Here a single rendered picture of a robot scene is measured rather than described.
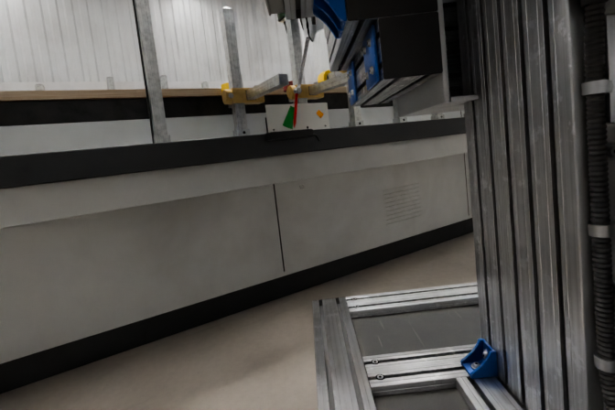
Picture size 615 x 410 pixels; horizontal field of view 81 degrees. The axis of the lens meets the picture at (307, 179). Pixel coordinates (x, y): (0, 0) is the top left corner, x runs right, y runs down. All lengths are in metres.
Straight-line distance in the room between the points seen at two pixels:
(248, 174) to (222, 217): 0.26
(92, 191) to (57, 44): 7.58
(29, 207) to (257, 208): 0.75
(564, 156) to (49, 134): 1.31
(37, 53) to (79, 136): 7.33
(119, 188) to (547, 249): 1.04
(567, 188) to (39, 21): 8.70
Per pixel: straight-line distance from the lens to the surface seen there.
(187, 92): 1.43
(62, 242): 1.40
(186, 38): 9.04
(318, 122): 1.39
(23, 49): 8.70
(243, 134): 1.25
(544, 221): 0.52
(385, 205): 1.90
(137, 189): 1.19
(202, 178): 1.22
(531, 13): 0.52
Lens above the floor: 0.64
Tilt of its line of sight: 5 degrees down
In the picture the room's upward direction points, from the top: 6 degrees counter-clockwise
